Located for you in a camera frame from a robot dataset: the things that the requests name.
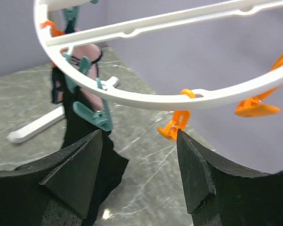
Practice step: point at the orange clothespin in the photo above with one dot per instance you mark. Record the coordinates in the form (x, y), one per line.
(178, 121)
(254, 106)

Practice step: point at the black underwear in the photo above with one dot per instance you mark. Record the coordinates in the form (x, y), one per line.
(102, 162)

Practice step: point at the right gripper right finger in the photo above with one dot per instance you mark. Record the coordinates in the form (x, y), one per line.
(220, 192)

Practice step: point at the teal clothespin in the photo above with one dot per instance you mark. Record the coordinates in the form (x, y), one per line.
(95, 111)

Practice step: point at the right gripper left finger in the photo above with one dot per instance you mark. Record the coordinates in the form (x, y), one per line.
(52, 191)

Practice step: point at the white round clip hanger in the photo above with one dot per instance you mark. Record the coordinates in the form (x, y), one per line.
(129, 29)

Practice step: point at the orange clothespin far right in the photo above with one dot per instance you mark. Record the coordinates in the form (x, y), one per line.
(254, 106)

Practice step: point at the white drying rack frame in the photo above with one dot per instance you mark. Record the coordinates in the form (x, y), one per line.
(36, 126)

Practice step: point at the pink underwear on hanger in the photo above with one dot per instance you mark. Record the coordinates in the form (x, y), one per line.
(92, 52)

